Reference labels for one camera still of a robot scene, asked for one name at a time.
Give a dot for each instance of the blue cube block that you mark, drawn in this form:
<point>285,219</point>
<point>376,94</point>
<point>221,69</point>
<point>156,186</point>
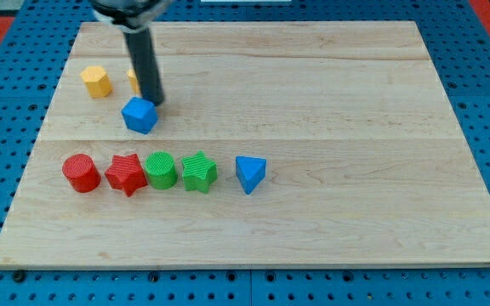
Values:
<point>139,115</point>

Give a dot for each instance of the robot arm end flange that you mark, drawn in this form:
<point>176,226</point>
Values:
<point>129,16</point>

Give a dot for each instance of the blue triangle block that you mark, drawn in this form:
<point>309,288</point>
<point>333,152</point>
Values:
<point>250,172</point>

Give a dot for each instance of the wooden board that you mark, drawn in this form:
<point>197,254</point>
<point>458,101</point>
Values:
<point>367,166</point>

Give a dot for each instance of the green star block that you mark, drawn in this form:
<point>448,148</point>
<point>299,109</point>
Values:
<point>199,172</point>

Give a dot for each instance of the green cylinder block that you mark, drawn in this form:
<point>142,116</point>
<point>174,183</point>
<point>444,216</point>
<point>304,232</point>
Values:
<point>160,170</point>

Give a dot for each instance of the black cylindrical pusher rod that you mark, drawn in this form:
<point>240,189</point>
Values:
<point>143,59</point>

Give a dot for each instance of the red star block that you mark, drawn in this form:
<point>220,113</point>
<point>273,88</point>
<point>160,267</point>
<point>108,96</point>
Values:
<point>126,174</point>

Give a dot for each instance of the yellow block behind rod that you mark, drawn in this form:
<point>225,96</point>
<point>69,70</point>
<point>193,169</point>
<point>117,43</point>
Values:
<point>133,81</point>

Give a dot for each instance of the yellow hexagon block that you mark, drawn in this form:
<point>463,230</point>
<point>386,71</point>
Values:
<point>96,80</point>

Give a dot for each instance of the red cylinder block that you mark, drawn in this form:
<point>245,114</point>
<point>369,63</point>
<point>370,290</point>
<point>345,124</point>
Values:
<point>81,172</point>

